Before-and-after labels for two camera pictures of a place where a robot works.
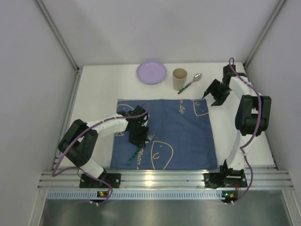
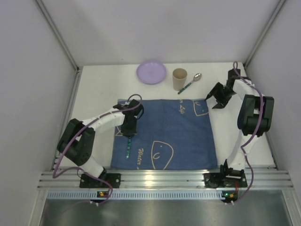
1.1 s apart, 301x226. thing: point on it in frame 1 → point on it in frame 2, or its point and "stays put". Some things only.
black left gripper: [139, 137] → [128, 133]
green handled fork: [147, 141] → [128, 148]
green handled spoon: [196, 77] stays put
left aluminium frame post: [63, 43] stays put
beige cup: [179, 78] stays put
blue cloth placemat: [183, 138] stays put
